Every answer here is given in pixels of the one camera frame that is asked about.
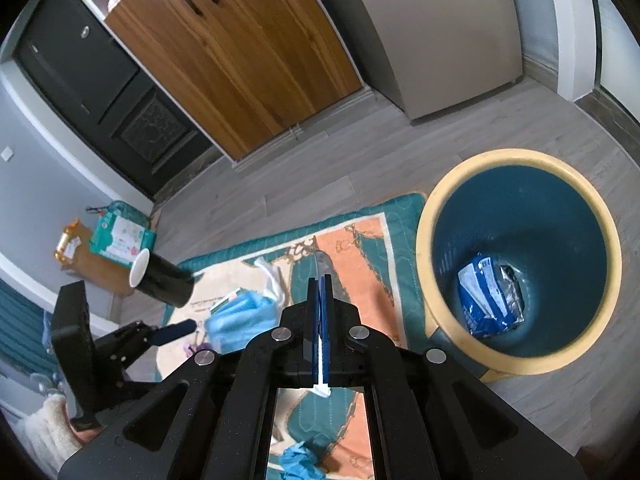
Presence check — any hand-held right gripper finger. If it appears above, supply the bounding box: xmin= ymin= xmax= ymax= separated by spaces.
xmin=57 ymin=277 xmax=321 ymax=480
xmin=322 ymin=275 xmax=586 ymax=480

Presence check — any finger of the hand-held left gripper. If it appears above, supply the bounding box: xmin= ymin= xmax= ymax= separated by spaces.
xmin=119 ymin=318 xmax=199 ymax=358

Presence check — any purple packet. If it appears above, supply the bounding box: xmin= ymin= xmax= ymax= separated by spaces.
xmin=181 ymin=334 xmax=211 ymax=359

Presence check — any blue white wrapper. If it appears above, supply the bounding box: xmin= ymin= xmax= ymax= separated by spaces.
xmin=457 ymin=253 xmax=525 ymax=337

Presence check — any person's left forearm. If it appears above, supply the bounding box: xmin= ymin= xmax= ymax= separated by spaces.
xmin=20 ymin=392 xmax=85 ymax=467

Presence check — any black cup white inside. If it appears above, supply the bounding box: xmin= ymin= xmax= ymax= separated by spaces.
xmin=128 ymin=248 xmax=196 ymax=309

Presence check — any white plastic bag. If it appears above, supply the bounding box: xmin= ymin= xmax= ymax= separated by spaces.
xmin=252 ymin=255 xmax=289 ymax=307

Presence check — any green white wrapper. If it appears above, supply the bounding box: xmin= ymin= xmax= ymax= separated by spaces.
xmin=199 ymin=287 xmax=247 ymax=314

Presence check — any blue face mask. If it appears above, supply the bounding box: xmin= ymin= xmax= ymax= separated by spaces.
xmin=205 ymin=289 xmax=279 ymax=354

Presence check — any brown cardboard box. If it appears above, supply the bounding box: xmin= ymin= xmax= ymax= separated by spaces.
xmin=60 ymin=220 xmax=135 ymax=297

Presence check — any printed teal orange mat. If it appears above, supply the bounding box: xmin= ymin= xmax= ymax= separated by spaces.
xmin=155 ymin=192 xmax=435 ymax=361

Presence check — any yellow plastic packet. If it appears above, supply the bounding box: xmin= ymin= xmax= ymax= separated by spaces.
xmin=54 ymin=218 xmax=84 ymax=264

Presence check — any green tissue pack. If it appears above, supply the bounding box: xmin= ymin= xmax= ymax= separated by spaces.
xmin=88 ymin=200 xmax=157 ymax=261

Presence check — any wooden cabinet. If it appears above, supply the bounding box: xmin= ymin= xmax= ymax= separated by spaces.
xmin=104 ymin=0 xmax=364 ymax=164

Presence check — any black door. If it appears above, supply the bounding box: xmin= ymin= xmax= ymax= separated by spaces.
xmin=12 ymin=0 xmax=217 ymax=202

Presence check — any grey refrigerator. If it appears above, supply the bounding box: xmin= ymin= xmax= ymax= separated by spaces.
xmin=320 ymin=0 xmax=524 ymax=127

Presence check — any white door frame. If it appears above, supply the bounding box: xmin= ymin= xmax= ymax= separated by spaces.
xmin=541 ymin=0 xmax=602 ymax=104

